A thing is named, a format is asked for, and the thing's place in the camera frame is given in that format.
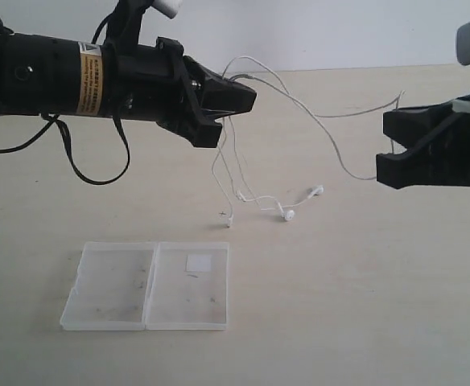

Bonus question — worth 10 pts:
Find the clear plastic storage case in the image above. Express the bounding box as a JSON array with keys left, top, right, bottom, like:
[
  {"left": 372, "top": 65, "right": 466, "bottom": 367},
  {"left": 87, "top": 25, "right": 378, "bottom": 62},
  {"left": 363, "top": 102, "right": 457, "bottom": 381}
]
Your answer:
[{"left": 60, "top": 242, "right": 229, "bottom": 331}]

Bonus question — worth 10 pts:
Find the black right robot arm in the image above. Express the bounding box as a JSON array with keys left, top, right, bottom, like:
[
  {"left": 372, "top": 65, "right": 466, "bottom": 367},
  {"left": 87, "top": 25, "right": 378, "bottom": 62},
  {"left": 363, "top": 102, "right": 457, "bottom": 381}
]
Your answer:
[{"left": 376, "top": 93, "right": 470, "bottom": 189}]

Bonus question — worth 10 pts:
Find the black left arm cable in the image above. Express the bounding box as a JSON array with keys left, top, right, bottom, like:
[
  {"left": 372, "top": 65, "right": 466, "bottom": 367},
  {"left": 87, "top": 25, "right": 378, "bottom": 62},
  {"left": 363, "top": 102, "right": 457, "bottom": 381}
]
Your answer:
[{"left": 0, "top": 0, "right": 131, "bottom": 186}]

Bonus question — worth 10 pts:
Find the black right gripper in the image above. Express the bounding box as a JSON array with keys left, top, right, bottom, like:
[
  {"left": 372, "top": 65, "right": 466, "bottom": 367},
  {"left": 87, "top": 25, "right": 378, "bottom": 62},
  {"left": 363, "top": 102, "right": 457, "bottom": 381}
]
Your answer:
[{"left": 375, "top": 93, "right": 470, "bottom": 189}]

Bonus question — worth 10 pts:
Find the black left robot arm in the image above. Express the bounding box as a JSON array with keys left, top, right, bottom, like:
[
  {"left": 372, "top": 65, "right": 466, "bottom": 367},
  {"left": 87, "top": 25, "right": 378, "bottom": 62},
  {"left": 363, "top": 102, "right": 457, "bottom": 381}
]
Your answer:
[{"left": 0, "top": 27, "right": 257, "bottom": 148}]

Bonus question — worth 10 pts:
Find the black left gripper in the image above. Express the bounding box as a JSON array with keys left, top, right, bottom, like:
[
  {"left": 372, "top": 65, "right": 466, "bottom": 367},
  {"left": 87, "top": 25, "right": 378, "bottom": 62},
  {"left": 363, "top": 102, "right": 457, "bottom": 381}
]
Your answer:
[{"left": 101, "top": 37, "right": 257, "bottom": 148}]

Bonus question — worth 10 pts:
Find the white paper label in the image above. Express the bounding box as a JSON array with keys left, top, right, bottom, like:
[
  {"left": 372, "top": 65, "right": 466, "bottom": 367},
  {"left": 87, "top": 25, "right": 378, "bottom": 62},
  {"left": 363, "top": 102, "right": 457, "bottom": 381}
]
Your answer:
[{"left": 186, "top": 254, "right": 212, "bottom": 273}]

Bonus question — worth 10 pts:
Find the white earphone cable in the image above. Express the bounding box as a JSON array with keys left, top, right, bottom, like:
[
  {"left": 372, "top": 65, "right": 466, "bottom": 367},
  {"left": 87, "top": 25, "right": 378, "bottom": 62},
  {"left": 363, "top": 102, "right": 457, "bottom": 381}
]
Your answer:
[{"left": 212, "top": 55, "right": 406, "bottom": 229}]

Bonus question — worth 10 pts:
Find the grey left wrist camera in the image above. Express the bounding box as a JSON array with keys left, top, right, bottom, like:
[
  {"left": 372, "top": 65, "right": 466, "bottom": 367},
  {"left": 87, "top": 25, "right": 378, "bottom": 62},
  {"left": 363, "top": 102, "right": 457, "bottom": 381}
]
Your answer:
[{"left": 152, "top": 0, "right": 183, "bottom": 19}]

